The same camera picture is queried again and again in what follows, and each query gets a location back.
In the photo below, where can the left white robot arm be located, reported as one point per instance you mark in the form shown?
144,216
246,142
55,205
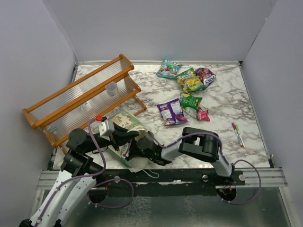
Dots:
82,168

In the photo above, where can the orange wooden rack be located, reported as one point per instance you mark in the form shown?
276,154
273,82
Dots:
74,105

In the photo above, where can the pink purple snack packet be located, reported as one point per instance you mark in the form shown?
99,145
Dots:
206,76

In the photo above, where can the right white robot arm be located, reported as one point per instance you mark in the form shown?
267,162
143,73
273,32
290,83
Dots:
200,144

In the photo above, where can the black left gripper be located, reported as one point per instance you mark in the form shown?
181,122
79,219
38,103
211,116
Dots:
121,136

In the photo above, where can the dark green snack packet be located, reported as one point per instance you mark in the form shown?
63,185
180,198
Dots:
190,104

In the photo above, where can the green paper gift bag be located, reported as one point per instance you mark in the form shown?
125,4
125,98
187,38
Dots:
134,164

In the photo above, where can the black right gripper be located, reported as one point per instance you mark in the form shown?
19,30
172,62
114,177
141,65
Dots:
130,156

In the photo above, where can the teal snack packet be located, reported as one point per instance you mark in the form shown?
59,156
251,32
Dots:
168,69

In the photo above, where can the small clear plastic cup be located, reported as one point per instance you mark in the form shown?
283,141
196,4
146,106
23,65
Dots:
112,88

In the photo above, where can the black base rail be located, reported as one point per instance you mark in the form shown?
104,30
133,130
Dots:
171,182

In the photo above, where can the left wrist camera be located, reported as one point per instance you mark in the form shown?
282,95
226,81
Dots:
105,127

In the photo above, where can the colourful pen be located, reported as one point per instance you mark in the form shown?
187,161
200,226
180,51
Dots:
238,135

